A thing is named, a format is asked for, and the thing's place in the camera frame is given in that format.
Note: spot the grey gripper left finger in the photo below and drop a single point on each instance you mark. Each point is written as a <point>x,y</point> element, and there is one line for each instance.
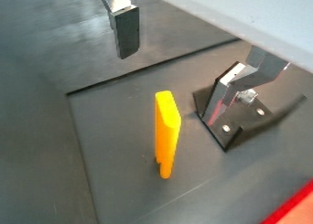
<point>124,17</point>

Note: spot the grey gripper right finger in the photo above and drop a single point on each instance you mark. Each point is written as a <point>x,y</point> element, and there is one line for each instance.
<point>241,77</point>

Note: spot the yellow square-circle peg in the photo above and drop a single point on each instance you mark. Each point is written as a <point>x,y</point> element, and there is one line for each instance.
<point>168,124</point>

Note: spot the red peg board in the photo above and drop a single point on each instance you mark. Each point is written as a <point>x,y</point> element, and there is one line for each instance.
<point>296,211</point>

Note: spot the black curved block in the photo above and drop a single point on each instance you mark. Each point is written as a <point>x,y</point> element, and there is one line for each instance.
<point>244,121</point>

